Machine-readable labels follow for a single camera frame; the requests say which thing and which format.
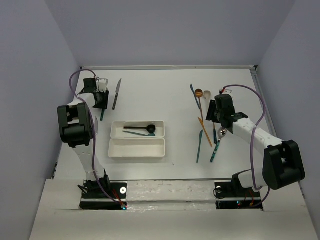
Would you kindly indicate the black plastic spoon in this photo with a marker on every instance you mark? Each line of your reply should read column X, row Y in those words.
column 151, row 128

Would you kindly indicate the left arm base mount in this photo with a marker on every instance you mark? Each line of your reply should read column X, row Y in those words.
column 113, row 197

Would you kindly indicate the teal handled steel knife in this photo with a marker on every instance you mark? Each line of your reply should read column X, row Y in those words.
column 102, row 115

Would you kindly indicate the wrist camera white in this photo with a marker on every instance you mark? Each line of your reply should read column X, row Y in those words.
column 226, row 91
column 102, row 85

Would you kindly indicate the orange plastic knife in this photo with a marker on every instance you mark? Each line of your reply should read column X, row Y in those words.
column 205, row 131

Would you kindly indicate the dark handled steel knife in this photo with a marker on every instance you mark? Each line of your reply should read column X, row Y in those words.
column 116, row 94

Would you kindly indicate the white tray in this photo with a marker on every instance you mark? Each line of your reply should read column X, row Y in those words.
column 137, row 148
column 117, row 129

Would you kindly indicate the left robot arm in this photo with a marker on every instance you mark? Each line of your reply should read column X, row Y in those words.
column 78, row 128

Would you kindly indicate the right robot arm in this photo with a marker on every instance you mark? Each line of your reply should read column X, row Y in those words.
column 282, row 163

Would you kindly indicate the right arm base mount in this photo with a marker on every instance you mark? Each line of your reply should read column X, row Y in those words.
column 230, row 195

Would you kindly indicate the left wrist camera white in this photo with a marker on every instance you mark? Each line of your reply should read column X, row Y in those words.
column 102, row 85

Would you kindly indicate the teal plastic spoon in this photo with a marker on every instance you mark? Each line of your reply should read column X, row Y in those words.
column 139, row 134

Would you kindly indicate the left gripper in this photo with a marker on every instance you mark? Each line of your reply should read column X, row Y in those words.
column 104, row 104

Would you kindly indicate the teal plastic knife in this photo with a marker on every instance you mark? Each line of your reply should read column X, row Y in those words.
column 199, row 146

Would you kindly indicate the lower white tray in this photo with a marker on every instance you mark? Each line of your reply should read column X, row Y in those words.
column 137, row 148

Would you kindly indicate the gold spoon blue handle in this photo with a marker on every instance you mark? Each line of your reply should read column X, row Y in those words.
column 214, row 134

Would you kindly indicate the beige plastic spoon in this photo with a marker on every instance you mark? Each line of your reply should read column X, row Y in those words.
column 207, row 95

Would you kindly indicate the upper white tray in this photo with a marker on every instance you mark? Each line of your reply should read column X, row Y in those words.
column 117, row 129

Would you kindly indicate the copper metal spoon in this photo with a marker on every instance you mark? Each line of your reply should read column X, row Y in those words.
column 199, row 95

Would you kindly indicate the blue plastic knife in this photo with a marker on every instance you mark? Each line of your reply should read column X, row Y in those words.
column 194, row 94

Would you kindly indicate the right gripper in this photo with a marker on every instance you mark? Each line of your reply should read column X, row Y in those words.
column 210, row 115

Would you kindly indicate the pink plastic knife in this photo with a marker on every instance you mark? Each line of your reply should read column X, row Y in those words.
column 96, row 126

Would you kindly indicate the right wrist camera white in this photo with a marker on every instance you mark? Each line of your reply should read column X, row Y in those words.
column 226, row 91

